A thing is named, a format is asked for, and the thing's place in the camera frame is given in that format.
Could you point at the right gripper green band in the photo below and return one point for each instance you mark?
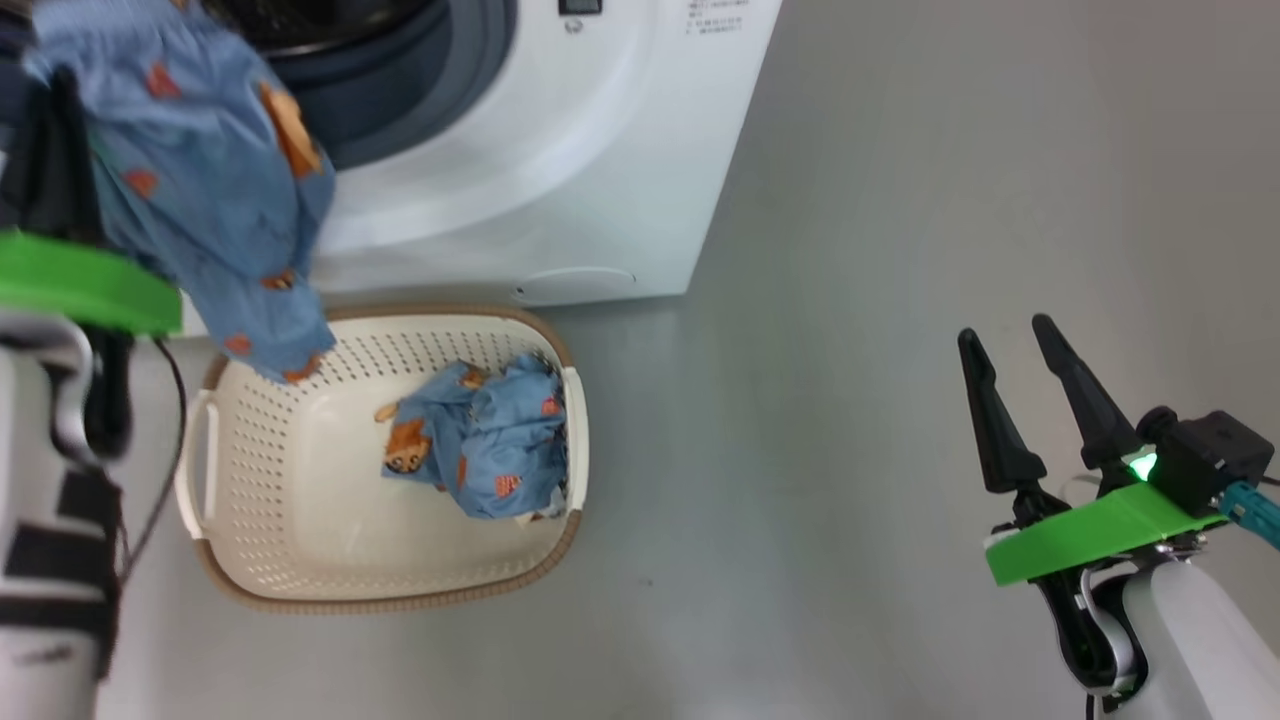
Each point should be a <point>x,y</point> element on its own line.
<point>1090,535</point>

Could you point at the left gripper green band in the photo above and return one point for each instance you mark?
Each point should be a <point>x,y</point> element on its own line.
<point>80,280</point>

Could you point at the blue cartoon print garment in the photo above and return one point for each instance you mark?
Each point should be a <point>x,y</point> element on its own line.
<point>200,180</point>

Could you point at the blue cake print garment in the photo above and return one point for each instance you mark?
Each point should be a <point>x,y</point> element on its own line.
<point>500,440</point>

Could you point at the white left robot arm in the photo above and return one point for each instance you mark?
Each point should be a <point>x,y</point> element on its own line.
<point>40,600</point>

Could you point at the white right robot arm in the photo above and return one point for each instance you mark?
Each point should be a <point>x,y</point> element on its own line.
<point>1200,640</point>

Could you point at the cream perforated laundry basket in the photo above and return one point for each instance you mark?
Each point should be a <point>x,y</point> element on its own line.
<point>300,500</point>

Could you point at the white front-load washing machine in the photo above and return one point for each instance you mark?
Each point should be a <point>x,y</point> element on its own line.
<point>600,150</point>

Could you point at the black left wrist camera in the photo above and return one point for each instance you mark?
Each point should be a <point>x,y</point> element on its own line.
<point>12,190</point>

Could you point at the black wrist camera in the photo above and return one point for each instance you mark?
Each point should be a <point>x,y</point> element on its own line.
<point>1210,455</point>
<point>12,190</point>

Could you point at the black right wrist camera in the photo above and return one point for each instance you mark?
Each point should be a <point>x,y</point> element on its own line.
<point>1210,455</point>

